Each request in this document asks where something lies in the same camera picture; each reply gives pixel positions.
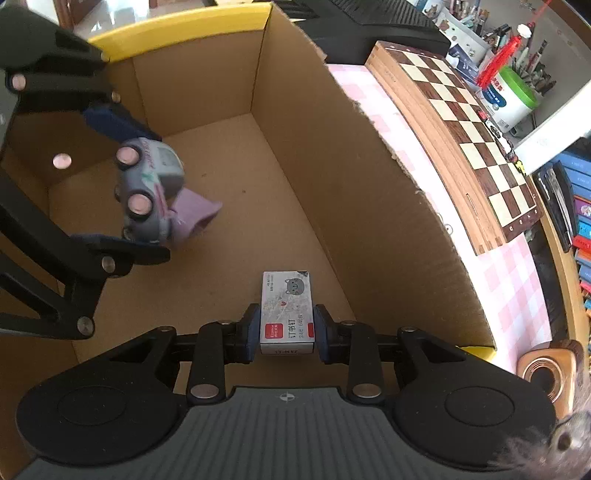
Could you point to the wooden bookshelf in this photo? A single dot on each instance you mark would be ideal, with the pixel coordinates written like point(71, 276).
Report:
point(565, 286)

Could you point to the grey furry plush toy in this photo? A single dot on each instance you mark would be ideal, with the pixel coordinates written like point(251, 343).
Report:
point(554, 443)

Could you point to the white canister green lid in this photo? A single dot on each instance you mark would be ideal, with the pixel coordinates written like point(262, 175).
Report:
point(510, 99)

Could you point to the printed white pen holder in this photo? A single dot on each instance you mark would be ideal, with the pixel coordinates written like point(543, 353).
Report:
point(461, 34)

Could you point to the wooden retro radio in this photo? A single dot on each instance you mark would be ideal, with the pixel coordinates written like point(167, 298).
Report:
point(549, 374)

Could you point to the grey staple box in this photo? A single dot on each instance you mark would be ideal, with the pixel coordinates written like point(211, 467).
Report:
point(286, 304)

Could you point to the row of blue books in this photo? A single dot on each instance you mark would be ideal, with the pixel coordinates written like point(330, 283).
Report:
point(581, 221)

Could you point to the row of small trinkets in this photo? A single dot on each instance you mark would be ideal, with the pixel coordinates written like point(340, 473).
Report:
point(503, 143)

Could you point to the yellow cardboard box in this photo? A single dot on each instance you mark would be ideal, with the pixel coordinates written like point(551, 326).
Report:
point(277, 184)

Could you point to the grey toy car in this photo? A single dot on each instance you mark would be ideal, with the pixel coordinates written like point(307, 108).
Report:
point(154, 184)

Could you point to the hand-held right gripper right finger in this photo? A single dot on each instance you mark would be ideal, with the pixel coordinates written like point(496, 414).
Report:
point(323, 337)

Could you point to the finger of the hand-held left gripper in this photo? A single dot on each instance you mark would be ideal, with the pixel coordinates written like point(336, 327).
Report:
point(113, 122)
point(138, 254)

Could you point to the red tassel ornament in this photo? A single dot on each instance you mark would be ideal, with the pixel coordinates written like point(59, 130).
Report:
point(498, 60)

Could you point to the wooden chessboard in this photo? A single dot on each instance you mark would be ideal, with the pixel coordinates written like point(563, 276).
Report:
point(461, 120)

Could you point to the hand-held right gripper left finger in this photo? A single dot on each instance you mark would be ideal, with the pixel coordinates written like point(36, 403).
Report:
point(251, 334)

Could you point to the small purple soft object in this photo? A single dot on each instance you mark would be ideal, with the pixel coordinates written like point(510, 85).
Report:
point(196, 210)

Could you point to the white shelf unit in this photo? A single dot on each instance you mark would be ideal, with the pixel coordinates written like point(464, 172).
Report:
point(561, 110)

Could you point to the black electronic keyboard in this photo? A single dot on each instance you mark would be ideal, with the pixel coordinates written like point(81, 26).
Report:
point(369, 32)

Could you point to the pen holder with pens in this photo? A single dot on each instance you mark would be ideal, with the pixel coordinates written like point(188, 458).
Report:
point(535, 60)

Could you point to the pink checked cloth desktop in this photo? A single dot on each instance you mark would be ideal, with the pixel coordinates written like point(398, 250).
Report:
point(508, 300)

